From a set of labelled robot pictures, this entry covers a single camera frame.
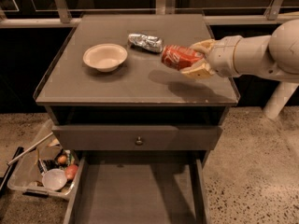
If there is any white ribbed gripper body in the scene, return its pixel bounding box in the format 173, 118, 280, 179
206, 35, 242, 77

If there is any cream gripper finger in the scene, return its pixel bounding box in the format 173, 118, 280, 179
180, 60, 215, 79
190, 39, 216, 55

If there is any red coke can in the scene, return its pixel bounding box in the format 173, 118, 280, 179
161, 45, 204, 71

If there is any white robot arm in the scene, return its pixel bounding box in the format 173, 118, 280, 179
180, 20, 299, 83

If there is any grey drawer cabinet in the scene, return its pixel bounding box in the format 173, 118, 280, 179
33, 13, 241, 224

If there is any open middle drawer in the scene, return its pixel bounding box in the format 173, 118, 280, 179
64, 151, 212, 224

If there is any closed top drawer with knob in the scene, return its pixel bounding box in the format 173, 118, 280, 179
52, 125, 222, 151

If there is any crumpled silver foil bag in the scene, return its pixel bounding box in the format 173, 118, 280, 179
128, 33, 164, 53

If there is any white diagonal support pole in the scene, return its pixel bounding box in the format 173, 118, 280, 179
263, 82, 298, 119

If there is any beige paper bowl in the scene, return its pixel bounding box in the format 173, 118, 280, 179
83, 44, 128, 72

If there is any red apple in bin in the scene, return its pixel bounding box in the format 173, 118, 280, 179
64, 164, 78, 180

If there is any grey stick over bin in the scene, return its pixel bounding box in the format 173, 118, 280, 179
7, 133, 53, 166

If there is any orange fruit in bin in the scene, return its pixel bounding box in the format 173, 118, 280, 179
57, 155, 67, 165

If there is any white plastic bowl in bin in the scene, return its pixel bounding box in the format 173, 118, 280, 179
42, 169, 67, 191

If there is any clear plastic storage bin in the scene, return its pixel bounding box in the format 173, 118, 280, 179
7, 119, 79, 199

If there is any black flat object on floor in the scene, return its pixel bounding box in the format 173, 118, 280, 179
0, 147, 24, 196

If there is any metal window frame rail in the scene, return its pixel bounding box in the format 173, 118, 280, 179
1, 0, 299, 28

